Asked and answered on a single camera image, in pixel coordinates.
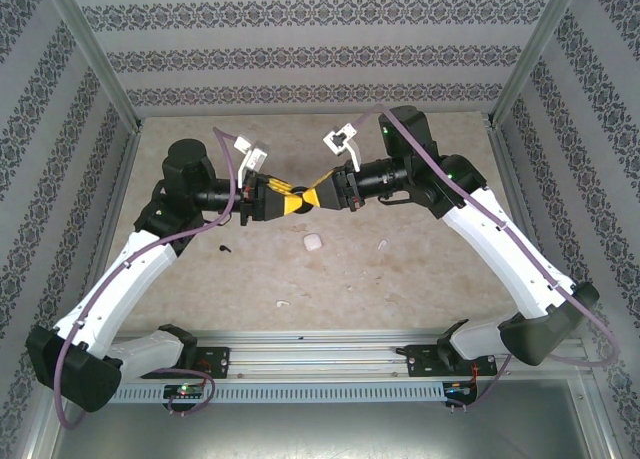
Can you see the grey metal sheet panel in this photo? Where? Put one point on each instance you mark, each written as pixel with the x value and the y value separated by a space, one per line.
pixel 320 434

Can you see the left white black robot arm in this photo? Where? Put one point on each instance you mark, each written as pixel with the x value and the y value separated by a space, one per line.
pixel 125 274

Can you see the aluminium side rail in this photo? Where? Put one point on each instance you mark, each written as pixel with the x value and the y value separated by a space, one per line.
pixel 501 149
pixel 126 164

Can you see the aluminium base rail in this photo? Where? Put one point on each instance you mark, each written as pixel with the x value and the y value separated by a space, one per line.
pixel 320 359

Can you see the aluminium frame post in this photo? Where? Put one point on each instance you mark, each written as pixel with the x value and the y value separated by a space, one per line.
pixel 100 64
pixel 535 49

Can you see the white earbud charging case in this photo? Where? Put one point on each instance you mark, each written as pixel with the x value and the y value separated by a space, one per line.
pixel 312 241

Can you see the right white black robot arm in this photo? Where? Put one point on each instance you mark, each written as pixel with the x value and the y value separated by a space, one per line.
pixel 500 249

